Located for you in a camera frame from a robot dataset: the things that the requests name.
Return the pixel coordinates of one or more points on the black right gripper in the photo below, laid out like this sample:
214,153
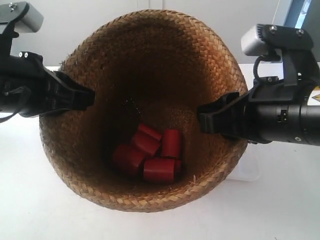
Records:
271,111

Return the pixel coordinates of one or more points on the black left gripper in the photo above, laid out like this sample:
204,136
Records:
29,89

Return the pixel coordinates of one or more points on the brown woven wicker basket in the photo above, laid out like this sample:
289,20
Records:
151,66

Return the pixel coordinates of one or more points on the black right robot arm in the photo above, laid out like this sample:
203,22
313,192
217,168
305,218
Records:
311,117

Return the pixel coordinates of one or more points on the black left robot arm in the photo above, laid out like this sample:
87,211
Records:
30,89

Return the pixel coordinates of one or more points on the red cylinder right upright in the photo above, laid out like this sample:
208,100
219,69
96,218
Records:
171,143

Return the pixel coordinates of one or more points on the red cylinder rear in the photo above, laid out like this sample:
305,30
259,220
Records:
146,129

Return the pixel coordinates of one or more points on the red cylinder centre top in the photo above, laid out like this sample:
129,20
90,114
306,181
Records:
145,143

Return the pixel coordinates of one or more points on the red cylinder front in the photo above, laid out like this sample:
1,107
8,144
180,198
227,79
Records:
159,170

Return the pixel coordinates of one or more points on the red cylinder left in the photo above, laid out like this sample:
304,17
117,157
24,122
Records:
128,159

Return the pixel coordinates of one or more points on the white plastic tray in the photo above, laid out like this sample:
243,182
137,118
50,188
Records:
247,169

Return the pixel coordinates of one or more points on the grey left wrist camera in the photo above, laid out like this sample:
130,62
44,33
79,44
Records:
20,16

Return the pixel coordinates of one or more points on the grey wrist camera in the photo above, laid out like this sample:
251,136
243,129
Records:
20,16
263,38

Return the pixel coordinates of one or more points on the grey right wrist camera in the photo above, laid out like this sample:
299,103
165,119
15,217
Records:
263,38

